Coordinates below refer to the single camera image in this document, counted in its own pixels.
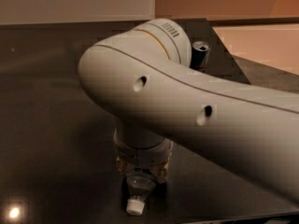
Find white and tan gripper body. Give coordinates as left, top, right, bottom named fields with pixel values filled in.
left=113, top=133, right=173, bottom=184

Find clear blue-labelled plastic bottle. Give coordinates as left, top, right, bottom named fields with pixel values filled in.
left=126, top=172, right=156, bottom=216

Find blue silver energy drink can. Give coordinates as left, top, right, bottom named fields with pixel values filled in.
left=190, top=41, right=211, bottom=72

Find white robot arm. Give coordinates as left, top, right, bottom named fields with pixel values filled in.
left=78, top=19, right=299, bottom=203

